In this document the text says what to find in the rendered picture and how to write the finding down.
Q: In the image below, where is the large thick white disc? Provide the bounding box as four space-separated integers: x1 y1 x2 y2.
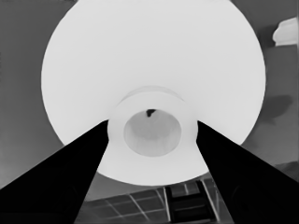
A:
40 0 267 187

